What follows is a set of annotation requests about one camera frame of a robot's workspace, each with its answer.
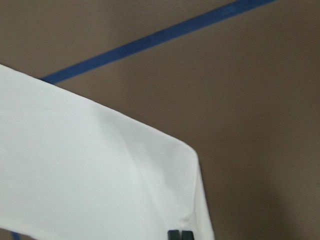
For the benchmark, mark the white printed t-shirt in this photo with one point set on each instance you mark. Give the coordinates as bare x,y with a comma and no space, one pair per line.
73,169

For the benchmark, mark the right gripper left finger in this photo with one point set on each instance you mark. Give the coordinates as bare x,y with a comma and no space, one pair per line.
173,235

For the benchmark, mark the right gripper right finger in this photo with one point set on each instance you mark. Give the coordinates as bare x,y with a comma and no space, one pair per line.
187,235

